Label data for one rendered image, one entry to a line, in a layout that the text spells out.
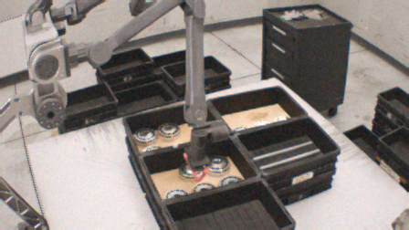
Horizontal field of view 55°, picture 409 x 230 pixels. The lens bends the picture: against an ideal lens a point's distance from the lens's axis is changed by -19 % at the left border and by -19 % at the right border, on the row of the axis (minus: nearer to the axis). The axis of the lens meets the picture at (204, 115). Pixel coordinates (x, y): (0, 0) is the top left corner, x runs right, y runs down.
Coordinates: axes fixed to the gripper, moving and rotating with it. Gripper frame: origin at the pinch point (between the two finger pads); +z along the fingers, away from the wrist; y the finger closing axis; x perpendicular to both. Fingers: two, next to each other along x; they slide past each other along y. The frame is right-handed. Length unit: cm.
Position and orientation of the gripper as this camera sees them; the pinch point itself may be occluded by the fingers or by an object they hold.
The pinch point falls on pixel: (195, 174)
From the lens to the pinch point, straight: 173.2
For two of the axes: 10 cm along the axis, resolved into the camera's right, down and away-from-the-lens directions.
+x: -9.5, 1.2, -3.0
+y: -3.2, -5.5, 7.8
